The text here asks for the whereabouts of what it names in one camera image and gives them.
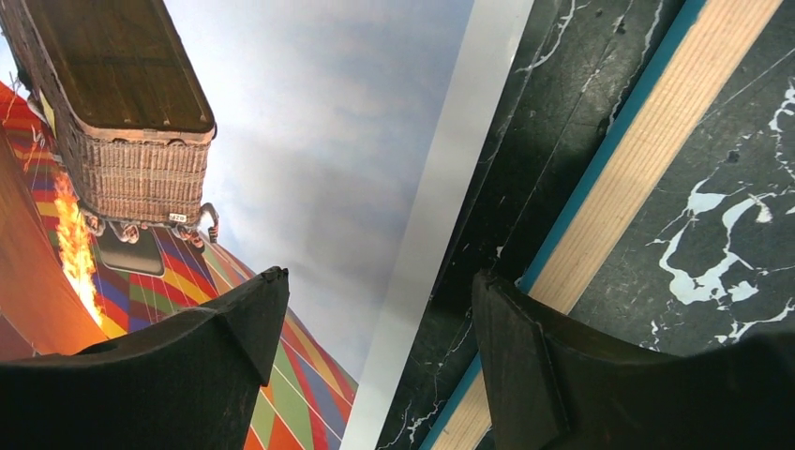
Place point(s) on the blue wooden picture frame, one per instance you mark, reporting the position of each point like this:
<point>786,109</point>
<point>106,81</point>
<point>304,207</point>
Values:
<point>685,241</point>

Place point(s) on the hot air balloon photo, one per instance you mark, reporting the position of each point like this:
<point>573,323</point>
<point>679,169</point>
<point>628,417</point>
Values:
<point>158,154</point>

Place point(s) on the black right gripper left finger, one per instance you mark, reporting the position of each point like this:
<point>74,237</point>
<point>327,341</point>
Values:
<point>189,381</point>

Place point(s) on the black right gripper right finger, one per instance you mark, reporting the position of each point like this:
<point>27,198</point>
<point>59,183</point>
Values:
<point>553,382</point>

